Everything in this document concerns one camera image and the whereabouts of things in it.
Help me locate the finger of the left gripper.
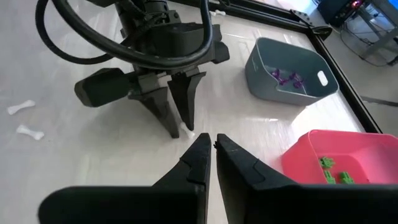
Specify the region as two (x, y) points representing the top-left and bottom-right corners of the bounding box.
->
(129, 86), (181, 139)
(167, 72), (206, 131)

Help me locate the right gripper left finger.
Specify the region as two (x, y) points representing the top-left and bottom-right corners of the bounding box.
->
(39, 133), (213, 224)

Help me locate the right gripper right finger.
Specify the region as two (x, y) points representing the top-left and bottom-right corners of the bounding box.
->
(214, 133), (398, 224)

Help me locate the green plastic toy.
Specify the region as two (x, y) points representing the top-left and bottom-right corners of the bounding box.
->
(323, 170), (336, 185)
(338, 171), (355, 185)
(318, 156), (336, 170)

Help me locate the pink plastic bin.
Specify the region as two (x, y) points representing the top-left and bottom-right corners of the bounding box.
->
(281, 129), (398, 187)

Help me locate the grey-blue plastic bin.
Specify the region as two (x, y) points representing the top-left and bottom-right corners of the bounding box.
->
(244, 37), (340, 106)

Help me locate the white glossy table mat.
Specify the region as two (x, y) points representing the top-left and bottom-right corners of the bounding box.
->
(0, 0), (366, 224)

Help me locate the black device with light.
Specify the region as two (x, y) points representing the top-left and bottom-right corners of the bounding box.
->
(317, 0), (368, 27)

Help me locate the grey metal cart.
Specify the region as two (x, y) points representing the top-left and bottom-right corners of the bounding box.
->
(338, 0), (398, 68)

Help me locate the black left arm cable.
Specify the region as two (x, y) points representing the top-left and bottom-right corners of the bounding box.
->
(35, 0), (215, 71)

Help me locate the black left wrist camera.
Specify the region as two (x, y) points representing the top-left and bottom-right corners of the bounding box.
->
(73, 67), (134, 108)

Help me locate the black frame clamp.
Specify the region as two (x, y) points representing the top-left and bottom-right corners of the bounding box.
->
(309, 24), (333, 41)

